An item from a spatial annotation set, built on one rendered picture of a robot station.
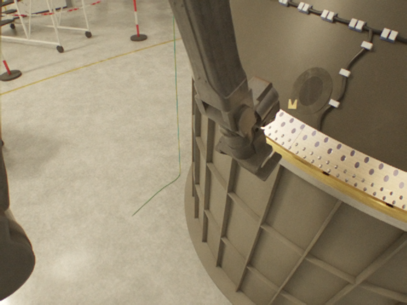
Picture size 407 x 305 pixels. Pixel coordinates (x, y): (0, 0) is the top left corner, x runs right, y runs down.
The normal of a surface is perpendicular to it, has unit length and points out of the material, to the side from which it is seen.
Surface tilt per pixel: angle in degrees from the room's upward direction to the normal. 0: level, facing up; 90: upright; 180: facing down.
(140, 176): 0
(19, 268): 90
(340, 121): 62
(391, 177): 43
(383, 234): 90
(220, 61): 91
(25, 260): 90
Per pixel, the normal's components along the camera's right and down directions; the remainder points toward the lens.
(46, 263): 0.03, -0.73
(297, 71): -0.70, 0.00
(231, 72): 0.66, 0.46
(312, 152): -0.47, -0.22
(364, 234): -0.54, 0.57
